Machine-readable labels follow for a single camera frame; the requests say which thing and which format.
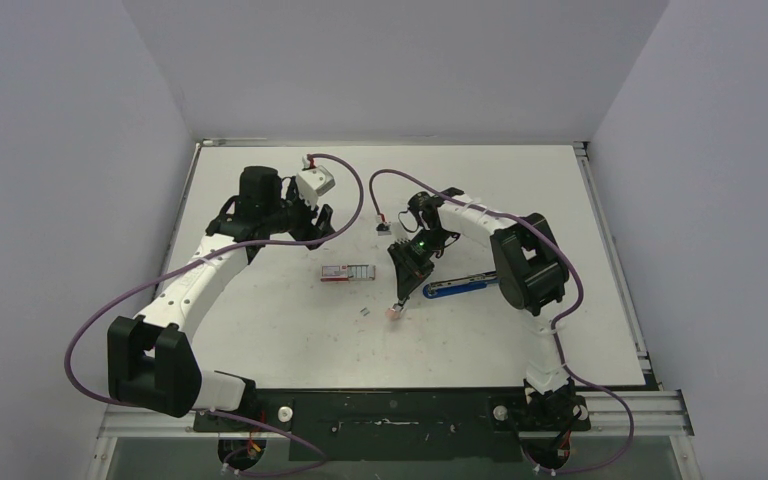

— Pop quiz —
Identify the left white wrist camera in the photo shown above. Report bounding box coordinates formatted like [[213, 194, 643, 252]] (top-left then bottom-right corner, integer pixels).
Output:
[[295, 167, 336, 208]]

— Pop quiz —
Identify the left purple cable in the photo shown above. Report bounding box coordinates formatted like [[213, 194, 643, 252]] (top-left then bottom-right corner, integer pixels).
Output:
[[62, 152, 367, 480]]

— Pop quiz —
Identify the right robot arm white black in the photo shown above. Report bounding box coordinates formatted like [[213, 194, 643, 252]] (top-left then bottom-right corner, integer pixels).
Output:
[[387, 188, 570, 429]]

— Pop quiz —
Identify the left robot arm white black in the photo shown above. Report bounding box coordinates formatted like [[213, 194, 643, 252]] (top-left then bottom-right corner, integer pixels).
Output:
[[107, 164, 335, 431]]

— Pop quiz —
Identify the aluminium frame rail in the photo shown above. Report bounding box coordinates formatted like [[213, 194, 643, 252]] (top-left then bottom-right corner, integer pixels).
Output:
[[99, 390, 695, 439]]

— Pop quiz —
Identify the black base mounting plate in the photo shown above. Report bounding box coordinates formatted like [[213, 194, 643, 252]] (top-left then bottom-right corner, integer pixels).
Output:
[[193, 387, 591, 465]]

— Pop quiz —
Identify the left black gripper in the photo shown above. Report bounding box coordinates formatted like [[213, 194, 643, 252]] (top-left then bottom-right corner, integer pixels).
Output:
[[264, 181, 334, 248]]

